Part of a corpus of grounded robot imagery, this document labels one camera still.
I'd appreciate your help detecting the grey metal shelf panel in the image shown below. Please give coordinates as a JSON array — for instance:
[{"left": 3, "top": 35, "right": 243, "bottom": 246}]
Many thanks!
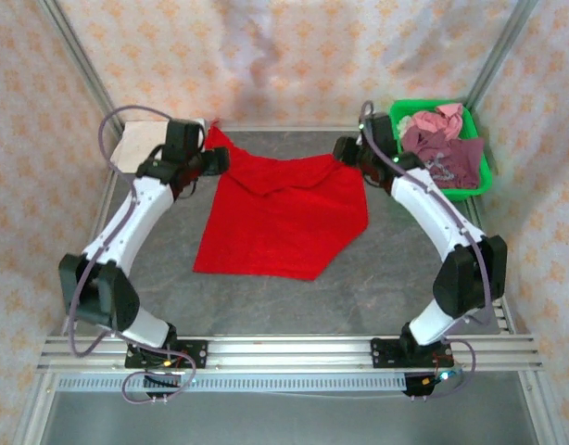
[{"left": 41, "top": 389, "right": 540, "bottom": 445}]

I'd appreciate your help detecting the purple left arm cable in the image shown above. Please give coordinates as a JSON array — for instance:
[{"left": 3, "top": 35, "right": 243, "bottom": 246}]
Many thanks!
[{"left": 62, "top": 105, "right": 174, "bottom": 359}]

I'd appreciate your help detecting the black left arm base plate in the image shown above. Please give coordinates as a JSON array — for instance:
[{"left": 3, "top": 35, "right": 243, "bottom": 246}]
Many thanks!
[{"left": 124, "top": 339, "right": 209, "bottom": 371}]

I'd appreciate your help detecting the aluminium frame post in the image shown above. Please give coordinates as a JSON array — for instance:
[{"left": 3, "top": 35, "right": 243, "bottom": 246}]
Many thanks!
[
  {"left": 463, "top": 0, "right": 541, "bottom": 111},
  {"left": 37, "top": 0, "right": 124, "bottom": 140}
]

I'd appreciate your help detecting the crumpled pink t-shirt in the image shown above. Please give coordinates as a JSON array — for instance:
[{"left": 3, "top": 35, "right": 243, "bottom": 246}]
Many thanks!
[{"left": 412, "top": 103, "right": 465, "bottom": 140}]

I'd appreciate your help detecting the black controller board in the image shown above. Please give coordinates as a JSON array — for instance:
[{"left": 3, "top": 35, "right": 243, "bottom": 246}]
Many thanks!
[
  {"left": 402, "top": 370, "right": 452, "bottom": 399},
  {"left": 143, "top": 373, "right": 183, "bottom": 400}
]

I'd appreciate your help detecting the maroon printed t-shirt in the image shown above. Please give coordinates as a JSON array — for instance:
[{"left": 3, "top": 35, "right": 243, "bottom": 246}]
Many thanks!
[{"left": 399, "top": 127, "right": 486, "bottom": 190}]

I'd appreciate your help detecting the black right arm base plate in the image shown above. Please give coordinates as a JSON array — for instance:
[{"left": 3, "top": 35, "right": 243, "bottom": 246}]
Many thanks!
[{"left": 370, "top": 337, "right": 452, "bottom": 370}]

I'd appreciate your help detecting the grey slotted cable duct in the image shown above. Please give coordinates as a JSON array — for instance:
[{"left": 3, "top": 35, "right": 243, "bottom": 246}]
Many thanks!
[{"left": 55, "top": 374, "right": 409, "bottom": 393}]

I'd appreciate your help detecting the aluminium mounting rail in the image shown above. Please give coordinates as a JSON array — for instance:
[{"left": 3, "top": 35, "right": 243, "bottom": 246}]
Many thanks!
[{"left": 36, "top": 337, "right": 543, "bottom": 372}]

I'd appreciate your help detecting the red t-shirt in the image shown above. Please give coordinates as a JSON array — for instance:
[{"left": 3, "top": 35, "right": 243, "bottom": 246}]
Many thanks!
[{"left": 192, "top": 120, "right": 370, "bottom": 282}]

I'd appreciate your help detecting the patterned white fabric backdrop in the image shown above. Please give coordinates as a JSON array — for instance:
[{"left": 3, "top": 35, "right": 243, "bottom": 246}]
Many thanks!
[{"left": 0, "top": 0, "right": 569, "bottom": 445}]

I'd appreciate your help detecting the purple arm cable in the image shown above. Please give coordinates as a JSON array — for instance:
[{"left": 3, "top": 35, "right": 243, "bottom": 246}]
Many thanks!
[
  {"left": 360, "top": 100, "right": 497, "bottom": 325},
  {"left": 62, "top": 105, "right": 174, "bottom": 359}
]

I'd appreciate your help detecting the green plastic basket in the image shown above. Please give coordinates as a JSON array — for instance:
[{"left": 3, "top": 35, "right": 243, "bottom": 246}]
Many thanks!
[{"left": 388, "top": 99, "right": 494, "bottom": 203}]

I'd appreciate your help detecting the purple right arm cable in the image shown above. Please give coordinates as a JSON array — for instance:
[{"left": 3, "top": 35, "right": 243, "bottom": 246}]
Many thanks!
[{"left": 360, "top": 100, "right": 497, "bottom": 325}]

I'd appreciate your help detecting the folded white t-shirt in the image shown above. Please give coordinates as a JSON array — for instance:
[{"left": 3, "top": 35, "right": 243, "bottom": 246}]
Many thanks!
[{"left": 108, "top": 120, "right": 174, "bottom": 173}]

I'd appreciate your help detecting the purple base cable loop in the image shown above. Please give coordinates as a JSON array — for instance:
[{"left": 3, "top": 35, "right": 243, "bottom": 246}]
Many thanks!
[
  {"left": 120, "top": 357, "right": 197, "bottom": 405},
  {"left": 413, "top": 341, "right": 478, "bottom": 401}
]

